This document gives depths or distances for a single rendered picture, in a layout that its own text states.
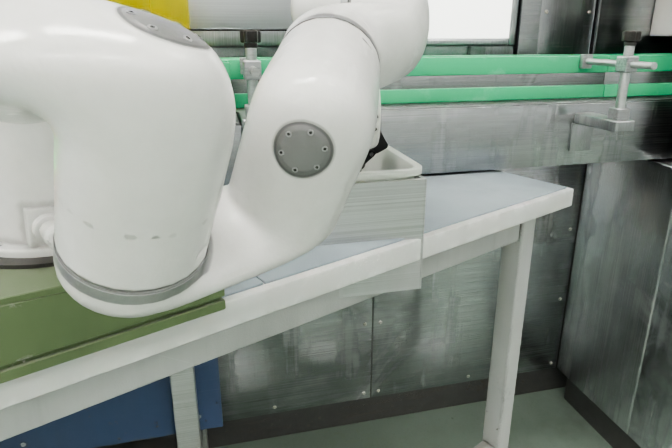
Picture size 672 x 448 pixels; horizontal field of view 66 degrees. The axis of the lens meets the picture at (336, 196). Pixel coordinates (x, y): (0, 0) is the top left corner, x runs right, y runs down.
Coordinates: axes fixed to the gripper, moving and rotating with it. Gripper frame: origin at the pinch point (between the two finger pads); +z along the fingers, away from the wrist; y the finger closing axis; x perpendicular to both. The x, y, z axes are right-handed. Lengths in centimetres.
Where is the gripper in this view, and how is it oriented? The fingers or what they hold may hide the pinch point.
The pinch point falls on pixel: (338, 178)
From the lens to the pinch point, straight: 75.0
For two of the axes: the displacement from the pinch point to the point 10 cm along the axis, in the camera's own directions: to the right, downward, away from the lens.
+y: -9.8, 0.6, -2.1
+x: 2.1, 5.2, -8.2
